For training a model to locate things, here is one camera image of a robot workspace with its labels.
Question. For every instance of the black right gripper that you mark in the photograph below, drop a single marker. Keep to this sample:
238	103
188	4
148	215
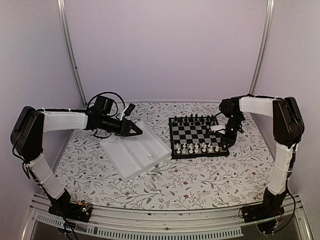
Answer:
230	140

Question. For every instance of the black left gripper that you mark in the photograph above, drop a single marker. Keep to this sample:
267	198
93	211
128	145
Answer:
126	125

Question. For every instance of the white plastic tray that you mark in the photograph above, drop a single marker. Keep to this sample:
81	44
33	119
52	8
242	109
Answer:
128	155

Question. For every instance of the white chess rook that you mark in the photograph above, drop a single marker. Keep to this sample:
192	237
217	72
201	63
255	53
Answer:
196	150

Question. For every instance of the black and silver chessboard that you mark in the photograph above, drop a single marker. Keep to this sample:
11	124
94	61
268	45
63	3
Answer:
195	134

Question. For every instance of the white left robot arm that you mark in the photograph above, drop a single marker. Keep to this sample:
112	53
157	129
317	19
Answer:
28	136

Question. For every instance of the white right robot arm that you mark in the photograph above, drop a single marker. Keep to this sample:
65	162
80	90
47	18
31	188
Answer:
287	128

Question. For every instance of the black chess pawns row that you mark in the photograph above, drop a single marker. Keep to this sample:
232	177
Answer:
194	123

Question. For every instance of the black chess pieces back row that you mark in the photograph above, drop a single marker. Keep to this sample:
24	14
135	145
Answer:
196	117

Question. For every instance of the floral patterned table mat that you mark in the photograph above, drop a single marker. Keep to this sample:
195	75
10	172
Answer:
87	174

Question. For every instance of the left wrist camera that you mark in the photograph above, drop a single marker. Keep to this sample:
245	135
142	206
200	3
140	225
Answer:
127	111

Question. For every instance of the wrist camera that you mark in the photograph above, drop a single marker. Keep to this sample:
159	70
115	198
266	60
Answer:
127	111
217	129

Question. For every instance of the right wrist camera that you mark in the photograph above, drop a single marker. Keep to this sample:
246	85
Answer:
217	129

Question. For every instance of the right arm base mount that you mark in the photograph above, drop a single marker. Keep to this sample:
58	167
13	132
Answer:
271	207

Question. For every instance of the front aluminium rail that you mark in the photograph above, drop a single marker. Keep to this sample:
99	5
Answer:
227	223

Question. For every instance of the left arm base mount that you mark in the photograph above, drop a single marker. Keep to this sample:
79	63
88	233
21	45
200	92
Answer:
63	207

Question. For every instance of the left aluminium frame post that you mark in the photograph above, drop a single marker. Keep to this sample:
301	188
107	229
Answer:
61	7

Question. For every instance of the aluminium frame post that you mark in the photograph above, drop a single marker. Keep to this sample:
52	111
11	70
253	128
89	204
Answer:
270	4
61	7

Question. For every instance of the right aluminium frame post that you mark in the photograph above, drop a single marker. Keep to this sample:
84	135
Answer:
270	4

